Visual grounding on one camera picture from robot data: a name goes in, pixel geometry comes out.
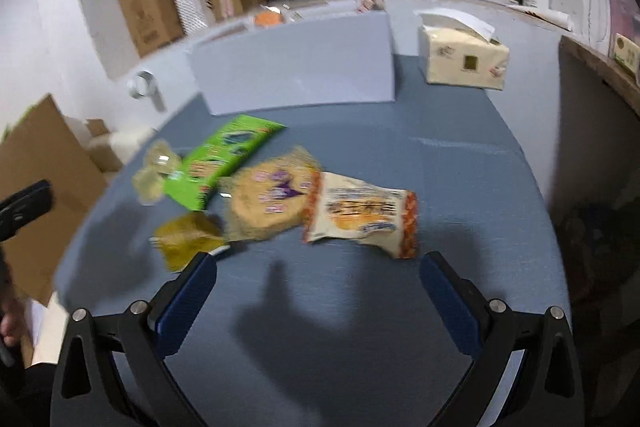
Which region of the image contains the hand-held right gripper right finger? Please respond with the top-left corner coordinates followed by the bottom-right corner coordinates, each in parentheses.
top-left (419, 251), bottom-right (587, 427)

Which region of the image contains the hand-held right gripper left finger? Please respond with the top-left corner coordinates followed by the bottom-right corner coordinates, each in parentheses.
top-left (50, 251), bottom-right (219, 427)

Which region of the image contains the dark yellow pickle packet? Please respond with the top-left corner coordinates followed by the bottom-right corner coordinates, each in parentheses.
top-left (152, 211), bottom-right (231, 274)

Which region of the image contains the orange white snack packet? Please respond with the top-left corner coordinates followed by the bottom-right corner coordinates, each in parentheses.
top-left (302, 171), bottom-right (420, 260)

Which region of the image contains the clear yellow candy packet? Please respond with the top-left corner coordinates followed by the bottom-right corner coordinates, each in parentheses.
top-left (132, 139), bottom-right (184, 206)

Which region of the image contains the round cracker packet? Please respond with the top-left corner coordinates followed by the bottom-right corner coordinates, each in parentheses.
top-left (219, 145), bottom-right (322, 242)

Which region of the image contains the green snack packet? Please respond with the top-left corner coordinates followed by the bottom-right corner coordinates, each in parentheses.
top-left (164, 114), bottom-right (287, 212)

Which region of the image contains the white box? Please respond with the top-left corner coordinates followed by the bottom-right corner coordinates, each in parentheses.
top-left (185, 11), bottom-right (397, 116)

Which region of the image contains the person's left hand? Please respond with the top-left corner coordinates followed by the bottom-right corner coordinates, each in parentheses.
top-left (0, 302), bottom-right (26, 349)

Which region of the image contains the flat cardboard sheet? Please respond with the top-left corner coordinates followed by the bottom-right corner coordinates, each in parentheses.
top-left (0, 94), bottom-right (110, 309)

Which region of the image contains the tape roll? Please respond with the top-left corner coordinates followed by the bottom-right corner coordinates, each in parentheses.
top-left (127, 70), bottom-right (159, 101)

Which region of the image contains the large cardboard box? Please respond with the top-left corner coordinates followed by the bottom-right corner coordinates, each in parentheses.
top-left (115, 0), bottom-right (184, 58)

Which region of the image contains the yellow tissue box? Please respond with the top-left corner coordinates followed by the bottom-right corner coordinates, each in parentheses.
top-left (417, 8), bottom-right (511, 92)

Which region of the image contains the white tube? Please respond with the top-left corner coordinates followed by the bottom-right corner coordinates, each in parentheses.
top-left (507, 4), bottom-right (574, 31)

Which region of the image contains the small yellow carton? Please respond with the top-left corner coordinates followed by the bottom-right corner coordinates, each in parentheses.
top-left (608, 32), bottom-right (640, 86)

